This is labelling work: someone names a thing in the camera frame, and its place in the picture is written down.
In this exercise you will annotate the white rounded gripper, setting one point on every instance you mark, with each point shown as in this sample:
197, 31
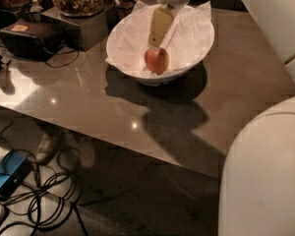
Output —
161, 20

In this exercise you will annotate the red orange apple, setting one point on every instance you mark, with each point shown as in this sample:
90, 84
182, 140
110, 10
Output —
157, 60

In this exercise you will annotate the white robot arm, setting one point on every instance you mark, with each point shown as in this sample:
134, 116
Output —
257, 192

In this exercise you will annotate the white bowl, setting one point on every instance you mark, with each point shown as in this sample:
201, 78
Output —
160, 78

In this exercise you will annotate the white paper napkin liner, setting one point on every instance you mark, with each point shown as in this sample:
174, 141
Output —
190, 36

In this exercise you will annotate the black cup with spoon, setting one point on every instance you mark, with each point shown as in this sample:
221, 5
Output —
124, 8

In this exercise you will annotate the dark metal jar stand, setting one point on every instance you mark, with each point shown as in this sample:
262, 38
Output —
83, 33

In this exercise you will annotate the black device with label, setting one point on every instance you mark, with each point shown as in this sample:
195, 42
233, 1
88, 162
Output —
34, 41

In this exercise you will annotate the silver scoop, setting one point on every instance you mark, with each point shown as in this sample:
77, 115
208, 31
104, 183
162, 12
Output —
35, 7

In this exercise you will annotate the white shoe right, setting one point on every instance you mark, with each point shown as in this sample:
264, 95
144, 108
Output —
87, 153

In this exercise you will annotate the white shoe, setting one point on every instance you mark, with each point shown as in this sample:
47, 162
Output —
87, 153
46, 148

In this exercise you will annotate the white shoe left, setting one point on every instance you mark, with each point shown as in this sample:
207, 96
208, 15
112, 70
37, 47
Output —
46, 148

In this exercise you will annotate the blue box on floor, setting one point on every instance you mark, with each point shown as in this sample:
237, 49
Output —
11, 169

